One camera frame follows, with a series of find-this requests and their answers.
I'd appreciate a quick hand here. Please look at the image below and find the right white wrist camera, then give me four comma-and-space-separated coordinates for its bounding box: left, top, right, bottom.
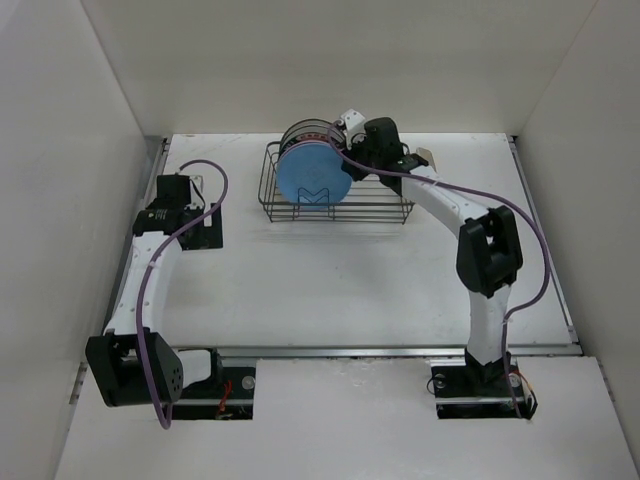
337, 109, 366, 149

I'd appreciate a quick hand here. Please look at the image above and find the patterned ceramic plate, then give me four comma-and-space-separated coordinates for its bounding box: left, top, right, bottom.
281, 118, 345, 145
279, 130, 328, 149

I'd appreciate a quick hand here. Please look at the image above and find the blue plastic plate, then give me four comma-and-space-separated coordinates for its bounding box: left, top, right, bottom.
276, 142, 352, 209

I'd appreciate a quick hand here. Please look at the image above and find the front patterned ceramic plate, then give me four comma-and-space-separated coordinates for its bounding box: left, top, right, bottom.
279, 130, 328, 149

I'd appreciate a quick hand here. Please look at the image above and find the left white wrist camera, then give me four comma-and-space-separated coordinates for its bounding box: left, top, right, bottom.
189, 175, 207, 209

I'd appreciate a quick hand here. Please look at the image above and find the grey wire dish rack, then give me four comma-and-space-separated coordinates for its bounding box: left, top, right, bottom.
257, 141, 414, 224

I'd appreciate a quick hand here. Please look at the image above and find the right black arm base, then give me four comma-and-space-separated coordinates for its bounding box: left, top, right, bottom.
427, 355, 538, 420

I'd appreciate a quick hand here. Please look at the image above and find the rear patterned ceramic plate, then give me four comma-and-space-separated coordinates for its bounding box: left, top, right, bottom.
281, 118, 345, 145

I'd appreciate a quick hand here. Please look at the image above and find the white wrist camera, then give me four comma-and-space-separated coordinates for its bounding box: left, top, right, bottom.
189, 175, 207, 209
337, 109, 366, 149

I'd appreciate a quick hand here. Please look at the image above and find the white plastic cutlery holder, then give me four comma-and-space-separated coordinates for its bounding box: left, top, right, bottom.
415, 147, 436, 171

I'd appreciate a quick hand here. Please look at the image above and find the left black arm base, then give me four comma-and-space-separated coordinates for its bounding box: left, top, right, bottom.
172, 350, 256, 421

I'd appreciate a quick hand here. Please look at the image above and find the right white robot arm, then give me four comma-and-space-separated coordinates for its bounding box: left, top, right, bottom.
337, 110, 523, 394

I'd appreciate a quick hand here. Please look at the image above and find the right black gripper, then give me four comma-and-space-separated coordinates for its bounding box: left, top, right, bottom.
339, 132, 381, 182

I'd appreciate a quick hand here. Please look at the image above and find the pink plastic plate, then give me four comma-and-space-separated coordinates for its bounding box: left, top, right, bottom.
279, 142, 299, 159

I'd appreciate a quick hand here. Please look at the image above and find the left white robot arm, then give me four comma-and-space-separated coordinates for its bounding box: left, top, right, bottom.
85, 174, 224, 407

